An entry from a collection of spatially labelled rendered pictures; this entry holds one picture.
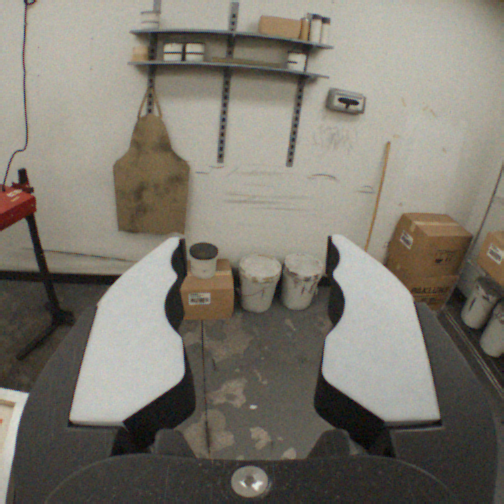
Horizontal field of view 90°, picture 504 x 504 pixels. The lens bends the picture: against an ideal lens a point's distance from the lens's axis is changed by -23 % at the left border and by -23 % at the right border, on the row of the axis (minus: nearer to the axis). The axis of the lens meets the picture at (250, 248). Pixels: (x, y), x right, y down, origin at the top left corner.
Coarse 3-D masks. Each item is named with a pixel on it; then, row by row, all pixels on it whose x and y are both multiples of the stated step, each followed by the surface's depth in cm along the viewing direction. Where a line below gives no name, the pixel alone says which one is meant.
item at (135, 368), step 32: (160, 256) 11; (128, 288) 9; (160, 288) 9; (96, 320) 8; (128, 320) 8; (160, 320) 8; (96, 352) 7; (128, 352) 7; (160, 352) 7; (96, 384) 6; (128, 384) 6; (160, 384) 6; (192, 384) 8; (96, 416) 6; (128, 416) 6; (160, 416) 6
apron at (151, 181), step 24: (144, 96) 179; (144, 120) 188; (144, 144) 196; (168, 144) 199; (120, 168) 201; (144, 168) 205; (168, 168) 206; (120, 192) 210; (144, 192) 214; (168, 192) 215; (120, 216) 220; (144, 216) 223; (168, 216) 225
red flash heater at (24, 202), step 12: (0, 192) 143; (12, 192) 144; (24, 192) 145; (0, 204) 131; (12, 204) 132; (24, 204) 136; (0, 216) 123; (12, 216) 131; (24, 216) 139; (0, 228) 125
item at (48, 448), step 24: (72, 336) 7; (72, 360) 7; (48, 384) 6; (72, 384) 6; (24, 408) 5; (48, 408) 6; (24, 432) 5; (48, 432) 5; (72, 432) 5; (96, 432) 5; (120, 432) 5; (24, 456) 4; (48, 456) 5; (72, 456) 5; (96, 456) 5; (24, 480) 4; (48, 480) 4
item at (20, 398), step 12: (0, 396) 63; (12, 396) 64; (24, 396) 65; (12, 420) 58; (12, 432) 55; (12, 444) 53; (12, 456) 50; (0, 468) 46; (12, 468) 48; (0, 480) 43; (12, 480) 46; (0, 492) 40; (12, 492) 43
